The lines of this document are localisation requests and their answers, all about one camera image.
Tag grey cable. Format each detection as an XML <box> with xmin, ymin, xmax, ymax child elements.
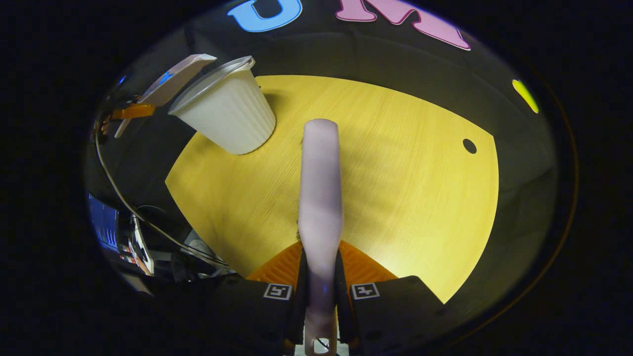
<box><xmin>93</xmin><ymin>131</ymin><xmax>230</xmax><ymax>268</ymax></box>

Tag small pale pink broom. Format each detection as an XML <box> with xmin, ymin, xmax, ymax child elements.
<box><xmin>297</xmin><ymin>119</ymin><xmax>344</xmax><ymax>356</ymax></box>

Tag white ribbed garbage bin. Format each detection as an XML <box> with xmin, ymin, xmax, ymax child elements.
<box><xmin>168</xmin><ymin>55</ymin><xmax>276</xmax><ymax>155</ymax></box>

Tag pale pink plastic dustpan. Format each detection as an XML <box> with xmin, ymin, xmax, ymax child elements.
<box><xmin>114</xmin><ymin>53</ymin><xmax>217</xmax><ymax>139</ymax></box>

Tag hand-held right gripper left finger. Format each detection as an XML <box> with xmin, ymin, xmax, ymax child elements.
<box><xmin>198</xmin><ymin>241</ymin><xmax>305</xmax><ymax>354</ymax></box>

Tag blue computer screen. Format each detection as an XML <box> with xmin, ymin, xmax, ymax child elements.
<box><xmin>88</xmin><ymin>194</ymin><xmax>120</xmax><ymax>253</ymax></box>

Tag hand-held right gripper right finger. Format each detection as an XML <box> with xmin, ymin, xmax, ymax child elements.
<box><xmin>338</xmin><ymin>240</ymin><xmax>447</xmax><ymax>348</ymax></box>

